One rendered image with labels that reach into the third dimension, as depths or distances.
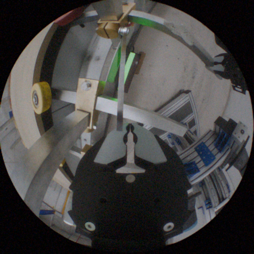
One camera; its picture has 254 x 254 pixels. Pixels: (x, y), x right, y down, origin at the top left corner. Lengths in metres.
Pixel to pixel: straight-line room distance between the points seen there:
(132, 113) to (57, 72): 0.32
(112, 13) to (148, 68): 0.94
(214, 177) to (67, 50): 1.08
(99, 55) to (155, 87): 0.81
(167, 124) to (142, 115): 0.07
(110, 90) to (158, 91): 0.84
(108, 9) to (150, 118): 0.25
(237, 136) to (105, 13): 0.66
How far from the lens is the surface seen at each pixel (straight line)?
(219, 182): 0.73
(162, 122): 0.19
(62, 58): 0.38
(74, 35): 0.42
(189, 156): 0.62
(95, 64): 0.44
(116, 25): 0.20
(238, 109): 2.83
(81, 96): 0.18
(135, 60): 0.32
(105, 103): 0.17
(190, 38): 0.24
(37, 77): 0.28
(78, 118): 0.16
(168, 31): 0.24
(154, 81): 1.05
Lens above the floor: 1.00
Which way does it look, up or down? 61 degrees down
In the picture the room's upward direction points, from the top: 176 degrees counter-clockwise
